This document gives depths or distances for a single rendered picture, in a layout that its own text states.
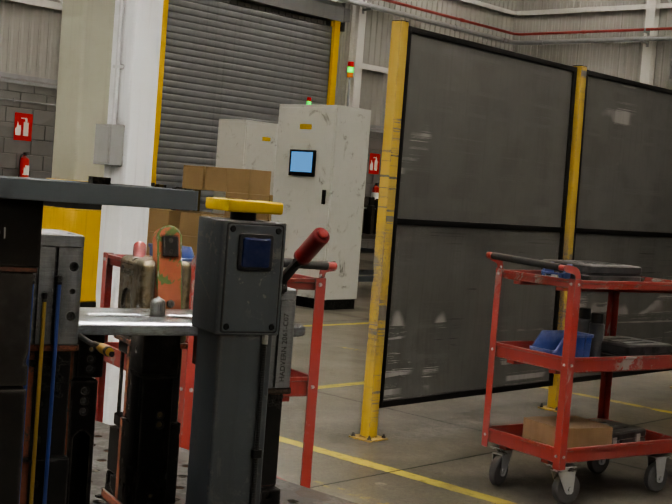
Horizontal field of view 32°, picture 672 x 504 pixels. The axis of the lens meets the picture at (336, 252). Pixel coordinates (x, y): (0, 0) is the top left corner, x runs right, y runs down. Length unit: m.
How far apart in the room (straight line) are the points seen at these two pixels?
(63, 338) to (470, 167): 4.98
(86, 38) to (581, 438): 4.97
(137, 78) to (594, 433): 2.49
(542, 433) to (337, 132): 6.94
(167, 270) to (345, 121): 9.94
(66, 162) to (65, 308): 7.33
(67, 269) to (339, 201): 10.32
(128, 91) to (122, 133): 0.19
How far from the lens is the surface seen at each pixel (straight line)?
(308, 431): 3.67
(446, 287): 6.07
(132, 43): 5.35
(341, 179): 11.54
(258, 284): 1.15
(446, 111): 5.96
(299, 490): 1.90
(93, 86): 8.57
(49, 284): 1.25
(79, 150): 8.50
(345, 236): 11.64
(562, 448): 4.73
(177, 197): 1.08
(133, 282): 1.68
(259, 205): 1.15
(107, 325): 1.40
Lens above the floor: 1.18
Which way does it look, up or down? 3 degrees down
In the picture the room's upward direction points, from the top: 4 degrees clockwise
